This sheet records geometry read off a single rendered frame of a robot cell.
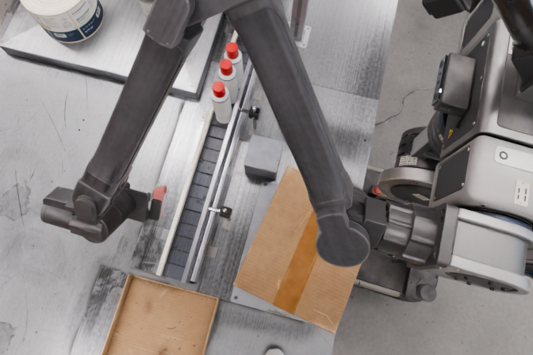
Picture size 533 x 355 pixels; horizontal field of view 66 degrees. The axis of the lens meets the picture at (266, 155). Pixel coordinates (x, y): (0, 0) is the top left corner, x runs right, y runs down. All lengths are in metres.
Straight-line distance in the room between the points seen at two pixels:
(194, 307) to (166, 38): 0.88
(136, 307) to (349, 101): 0.90
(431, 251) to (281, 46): 0.34
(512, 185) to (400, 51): 1.96
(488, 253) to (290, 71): 0.36
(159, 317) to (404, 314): 1.27
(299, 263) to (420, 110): 1.62
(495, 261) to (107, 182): 0.57
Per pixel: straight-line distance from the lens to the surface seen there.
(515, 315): 2.39
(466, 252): 0.62
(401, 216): 0.61
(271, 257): 0.94
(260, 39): 0.50
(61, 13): 1.41
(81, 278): 1.33
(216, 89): 1.09
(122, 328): 1.28
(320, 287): 0.94
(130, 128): 0.62
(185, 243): 1.20
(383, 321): 2.14
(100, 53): 1.47
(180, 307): 1.24
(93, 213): 0.73
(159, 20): 0.50
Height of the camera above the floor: 2.05
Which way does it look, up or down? 73 degrees down
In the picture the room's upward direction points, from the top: 3 degrees clockwise
